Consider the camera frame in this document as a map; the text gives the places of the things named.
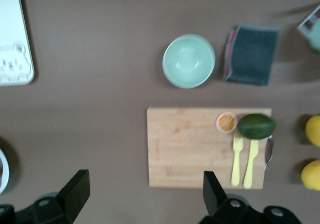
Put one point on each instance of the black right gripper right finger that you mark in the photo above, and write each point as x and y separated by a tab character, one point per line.
217	204

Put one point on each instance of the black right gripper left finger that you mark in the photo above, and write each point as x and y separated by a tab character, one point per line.
70	199

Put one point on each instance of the white round plate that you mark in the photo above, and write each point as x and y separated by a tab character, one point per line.
5	171

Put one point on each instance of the yellow plastic fork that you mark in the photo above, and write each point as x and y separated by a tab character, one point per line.
237	164

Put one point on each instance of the yellow plastic knife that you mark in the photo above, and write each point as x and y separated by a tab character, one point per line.
251	164

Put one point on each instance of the wooden cutting board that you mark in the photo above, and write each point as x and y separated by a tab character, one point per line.
185	149

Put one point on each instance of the toy orange slice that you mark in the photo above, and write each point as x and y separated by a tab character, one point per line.
226	123

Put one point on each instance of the dark green avocado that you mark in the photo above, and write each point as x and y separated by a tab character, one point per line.
257	126

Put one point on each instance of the yellow lemon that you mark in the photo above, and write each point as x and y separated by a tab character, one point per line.
314	130
312	175

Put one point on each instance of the mint green bowl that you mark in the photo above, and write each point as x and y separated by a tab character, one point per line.
188	60

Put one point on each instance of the dark grey folded cloth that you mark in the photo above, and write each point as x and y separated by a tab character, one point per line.
252	55

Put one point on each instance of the cream bear print tray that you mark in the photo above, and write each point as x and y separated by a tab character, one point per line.
12	22

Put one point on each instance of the sage green cup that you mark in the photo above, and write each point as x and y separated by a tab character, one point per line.
316	35

